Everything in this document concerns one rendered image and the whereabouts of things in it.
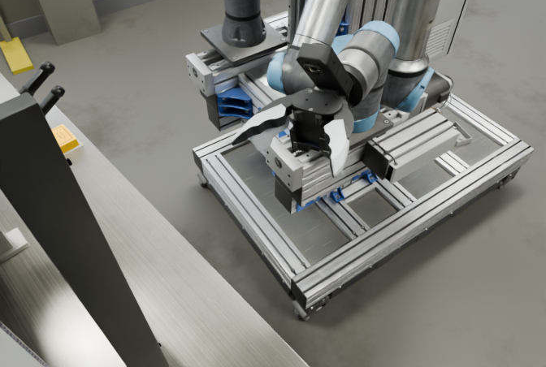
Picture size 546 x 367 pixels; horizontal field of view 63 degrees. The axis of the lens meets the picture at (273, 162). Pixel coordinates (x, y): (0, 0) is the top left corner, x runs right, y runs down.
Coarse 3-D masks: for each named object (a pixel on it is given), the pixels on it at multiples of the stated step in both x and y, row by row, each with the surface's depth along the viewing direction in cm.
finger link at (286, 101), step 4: (288, 96) 64; (292, 96) 64; (276, 100) 63; (280, 100) 63; (284, 100) 63; (288, 100) 63; (268, 104) 63; (272, 104) 63; (276, 104) 63; (284, 104) 62; (288, 104) 62; (264, 108) 62; (268, 108) 62; (288, 108) 63; (292, 108) 63; (260, 112) 62; (288, 112) 63
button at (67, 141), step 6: (60, 126) 105; (54, 132) 104; (60, 132) 104; (66, 132) 104; (60, 138) 102; (66, 138) 102; (72, 138) 102; (60, 144) 101; (66, 144) 101; (72, 144) 102; (78, 144) 104; (66, 150) 102
